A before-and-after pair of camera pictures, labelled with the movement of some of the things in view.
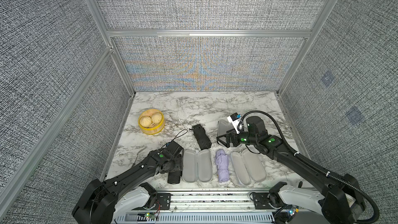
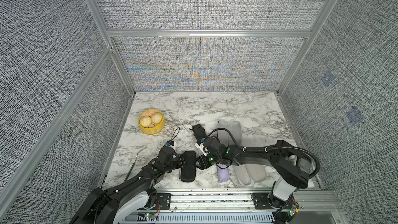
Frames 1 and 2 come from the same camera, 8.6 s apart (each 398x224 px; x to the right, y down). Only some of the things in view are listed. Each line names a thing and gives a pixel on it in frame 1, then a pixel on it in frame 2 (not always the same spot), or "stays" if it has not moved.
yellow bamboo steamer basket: x=151 y=121 stays
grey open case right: x=247 y=166 stays
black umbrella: x=203 y=142 stays
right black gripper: x=233 y=135 to x=200 y=161
